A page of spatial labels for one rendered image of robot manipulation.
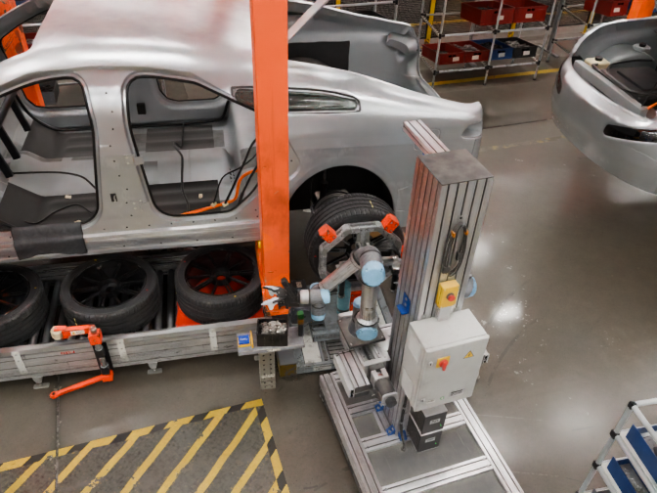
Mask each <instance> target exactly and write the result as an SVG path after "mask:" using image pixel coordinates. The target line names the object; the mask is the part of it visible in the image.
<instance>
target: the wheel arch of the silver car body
mask: <svg viewBox="0 0 657 493"><path fill-rule="evenodd" d="M325 169H326V170H327V175H326V180H327V181H328V187H327V190H343V189H345V190H346V191H347V192H349V193H350V194H353V193H354V194H355V193H361V194H362V193H363V194H369V195H373V196H376V197H378V198H380V199H382V200H384V201H385V202H387V203H388V204H389V206H390V207H391V208H392V210H393V211H394V213H395V211H396V210H395V202H394V198H393V195H392V192H391V190H390V188H389V186H388V185H387V183H386V182H385V181H384V180H383V179H382V178H381V177H380V176H379V175H378V174H376V173H375V172H373V171H372V170H370V169H367V168H365V167H363V166H359V165H353V164H341V165H335V166H331V167H328V168H325ZM325 169H322V170H320V171H318V172H316V173H314V174H313V175H314V176H313V175H311V176H310V177H308V178H307V179H306V180H304V181H303V182H302V183H301V184H300V185H299V186H298V187H297V188H296V189H295V191H294V192H293V193H292V195H291V196H290V198H289V210H299V209H310V204H311V195H310V181H311V178H312V176H313V180H312V184H311V192H312V195H313V194H314V193H315V192H319V191H320V189H321V187H320V181H321V180H323V174H324V170H325Z"/></svg>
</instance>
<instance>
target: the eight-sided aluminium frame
mask: <svg viewBox="0 0 657 493"><path fill-rule="evenodd" d="M383 229H384V228H383V225H382V223H381V222H379V221H370V222H359V223H347V224H344V225H342V226H341V227H340V228H339V229H338V230H337V231H335V233H336V236H337V238H336V239H334V240H333V241H332V242H331V243H330V244H329V243H328V242H326V241H324V242H323V243H321V244H320V245H319V268H318V269H319V275H320V278H321V279H324V278H326V277H327V276H328V275H329V274H330V273H329V272H328V271H327V252H328V251H330V250H331V249H332V248H333V247H334V246H336V245H337V244H338V243H339V242H340V241H341V240H343V239H344V238H345V237H346V236H347V235H349V234H357V233H366V232H379V233H380V234H381V235H382V236H384V237H385V238H386V239H387V240H390V241H392V242H393V243H394V245H395V246H396V247H397V248H398V250H399V252H400V254H401V249H402V242H401V240H400V238H399V237H398V236H396V235H395V234H394V233H393V232H392V233H391V234H390V233H388V232H387V231H385V230H383ZM384 269H385V278H384V280H386V279H387V278H388V277H389V276H391V275H392V273H391V270H390V268H389V266H385V267H384ZM384 280H383V281H384ZM350 283H351V284H352V287H351V291H361V290H362V283H361V282H359V281H352V282H350Z"/></svg>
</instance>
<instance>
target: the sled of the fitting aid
mask: <svg viewBox="0 0 657 493"><path fill-rule="evenodd" d="M308 324H309V328H310V333H311V337H312V340H313V342H316V341H323V340H331V339H339V330H340V328H333V329H326V325H325V322H324V320H322V321H314V322H310V323H308Z"/></svg>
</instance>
